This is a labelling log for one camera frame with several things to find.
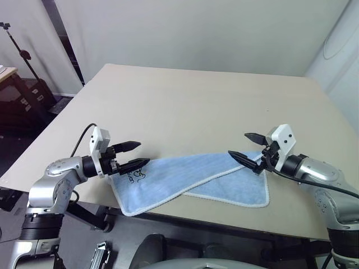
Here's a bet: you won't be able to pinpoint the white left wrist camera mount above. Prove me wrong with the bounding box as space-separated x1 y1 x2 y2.
89 127 112 179

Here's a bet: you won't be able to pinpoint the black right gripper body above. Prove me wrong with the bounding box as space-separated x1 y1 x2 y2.
259 141 282 173

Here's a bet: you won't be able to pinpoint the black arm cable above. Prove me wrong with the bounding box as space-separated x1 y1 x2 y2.
70 123 98 157
268 156 359 197

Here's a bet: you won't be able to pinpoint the black equipment cases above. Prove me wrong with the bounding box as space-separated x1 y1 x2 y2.
16 78 57 120

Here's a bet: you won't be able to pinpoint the black table frame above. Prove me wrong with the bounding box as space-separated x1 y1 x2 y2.
0 184 333 254

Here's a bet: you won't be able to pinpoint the wooden top desk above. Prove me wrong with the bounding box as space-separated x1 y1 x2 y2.
0 65 37 132

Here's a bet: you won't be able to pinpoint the black textured floor mat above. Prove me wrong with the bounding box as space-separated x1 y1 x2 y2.
47 94 74 116

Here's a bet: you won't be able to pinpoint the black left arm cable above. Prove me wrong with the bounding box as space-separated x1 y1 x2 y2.
70 123 98 157

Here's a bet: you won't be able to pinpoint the light blue towel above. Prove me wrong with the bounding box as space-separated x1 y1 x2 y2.
108 150 271 217

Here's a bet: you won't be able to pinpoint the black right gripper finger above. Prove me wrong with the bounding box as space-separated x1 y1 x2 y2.
227 150 262 174
244 132 267 146

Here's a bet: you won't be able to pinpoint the dark rounded grey shape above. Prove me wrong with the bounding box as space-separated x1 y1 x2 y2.
131 233 169 269

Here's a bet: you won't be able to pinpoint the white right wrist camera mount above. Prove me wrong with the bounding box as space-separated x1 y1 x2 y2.
265 123 298 171

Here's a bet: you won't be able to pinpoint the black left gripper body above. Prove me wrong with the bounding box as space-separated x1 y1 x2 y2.
99 145 121 177

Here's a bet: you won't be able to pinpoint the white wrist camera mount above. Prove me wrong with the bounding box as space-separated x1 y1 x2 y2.
89 127 112 179
265 123 298 171

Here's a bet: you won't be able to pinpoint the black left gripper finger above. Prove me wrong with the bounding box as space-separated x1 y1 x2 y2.
113 141 142 154
117 157 151 176

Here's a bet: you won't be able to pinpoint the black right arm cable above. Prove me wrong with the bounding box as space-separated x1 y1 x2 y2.
268 156 359 197

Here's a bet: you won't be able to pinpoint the silver robot torso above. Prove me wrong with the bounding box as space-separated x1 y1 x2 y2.
151 257 319 269

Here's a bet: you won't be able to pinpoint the black tripod stand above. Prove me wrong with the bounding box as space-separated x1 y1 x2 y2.
0 21 40 86

